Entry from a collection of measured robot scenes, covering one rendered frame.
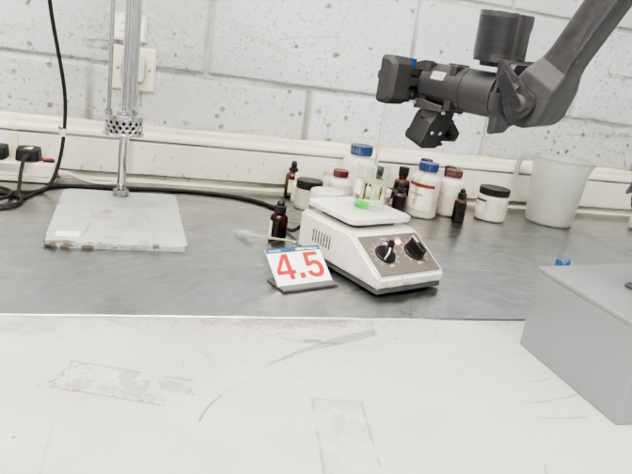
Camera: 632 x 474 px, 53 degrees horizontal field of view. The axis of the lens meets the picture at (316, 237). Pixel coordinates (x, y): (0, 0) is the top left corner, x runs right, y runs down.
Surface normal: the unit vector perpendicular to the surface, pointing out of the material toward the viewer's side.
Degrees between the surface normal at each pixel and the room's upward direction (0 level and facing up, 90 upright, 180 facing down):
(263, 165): 90
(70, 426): 0
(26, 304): 0
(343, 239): 90
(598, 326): 90
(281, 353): 0
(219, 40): 90
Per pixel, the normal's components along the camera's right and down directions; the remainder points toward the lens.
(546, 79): -0.44, -0.22
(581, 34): -0.74, 0.15
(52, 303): 0.14, -0.95
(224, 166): 0.26, 0.32
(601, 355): -0.95, -0.04
